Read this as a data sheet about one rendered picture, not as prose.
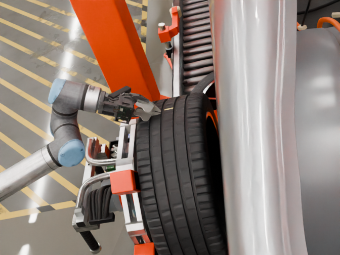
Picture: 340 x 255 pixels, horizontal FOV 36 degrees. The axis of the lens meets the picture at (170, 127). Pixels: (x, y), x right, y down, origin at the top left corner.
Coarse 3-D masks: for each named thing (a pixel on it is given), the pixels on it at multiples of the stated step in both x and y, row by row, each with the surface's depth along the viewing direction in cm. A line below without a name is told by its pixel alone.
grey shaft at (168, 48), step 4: (160, 24) 344; (164, 24) 344; (160, 28) 344; (164, 28) 344; (172, 40) 357; (168, 44) 352; (172, 44) 354; (168, 48) 354; (172, 48) 351; (168, 52) 356; (172, 52) 356; (168, 56) 358; (172, 60) 361
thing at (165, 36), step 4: (172, 8) 362; (176, 8) 361; (172, 12) 358; (176, 12) 358; (180, 12) 363; (172, 16) 358; (176, 16) 356; (180, 16) 364; (172, 20) 354; (176, 20) 352; (172, 24) 350; (176, 24) 349; (168, 28) 347; (172, 28) 346; (176, 28) 347; (160, 32) 344; (164, 32) 344; (168, 32) 344; (172, 32) 347; (176, 32) 348; (160, 36) 346; (164, 36) 346; (168, 36) 346; (172, 36) 349; (160, 40) 348; (164, 40) 348; (168, 40) 348; (164, 56) 399; (168, 60) 393
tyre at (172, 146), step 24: (192, 96) 188; (168, 120) 178; (192, 120) 175; (216, 120) 217; (144, 144) 174; (168, 144) 172; (192, 144) 170; (144, 168) 171; (168, 168) 169; (192, 168) 167; (144, 192) 169; (168, 192) 169; (192, 192) 166; (168, 216) 169; (192, 216) 167; (216, 216) 167; (168, 240) 173; (192, 240) 172; (216, 240) 170
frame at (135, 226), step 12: (132, 120) 192; (120, 132) 189; (132, 132) 188; (120, 144) 185; (132, 144) 183; (120, 156) 180; (132, 156) 179; (120, 168) 177; (132, 168) 176; (132, 216) 180; (144, 216) 178; (132, 228) 176; (144, 228) 176; (132, 240) 180
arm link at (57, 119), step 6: (54, 114) 179; (60, 114) 178; (66, 114) 178; (72, 114) 179; (54, 120) 180; (60, 120) 179; (66, 120) 179; (72, 120) 180; (54, 126) 179; (78, 126) 182
